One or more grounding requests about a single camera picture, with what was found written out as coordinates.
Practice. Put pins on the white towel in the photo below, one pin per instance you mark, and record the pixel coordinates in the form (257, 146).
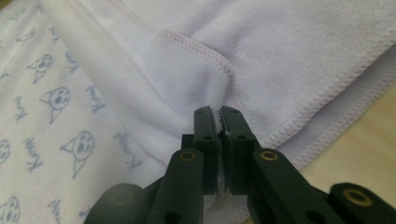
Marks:
(130, 62)

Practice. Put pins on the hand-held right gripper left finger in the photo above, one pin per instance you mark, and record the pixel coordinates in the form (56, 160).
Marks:
(205, 137)

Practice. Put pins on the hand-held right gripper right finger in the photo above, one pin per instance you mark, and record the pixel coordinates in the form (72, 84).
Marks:
(237, 137)

